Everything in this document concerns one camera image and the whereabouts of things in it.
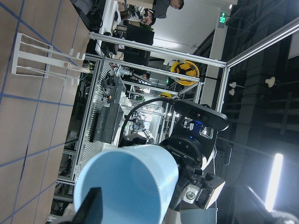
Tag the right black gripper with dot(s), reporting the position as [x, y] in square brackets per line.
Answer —
[181, 160]

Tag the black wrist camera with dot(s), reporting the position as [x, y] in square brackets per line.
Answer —
[207, 116]

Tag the light blue cup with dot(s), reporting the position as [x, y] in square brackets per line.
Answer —
[137, 183]

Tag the white wire cup rack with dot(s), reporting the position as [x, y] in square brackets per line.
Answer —
[34, 58]

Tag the yellow hard hat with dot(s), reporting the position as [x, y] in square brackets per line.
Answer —
[186, 68]

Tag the person at desk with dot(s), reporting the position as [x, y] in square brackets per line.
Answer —
[159, 10]

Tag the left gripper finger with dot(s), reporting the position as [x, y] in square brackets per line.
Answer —
[91, 209]

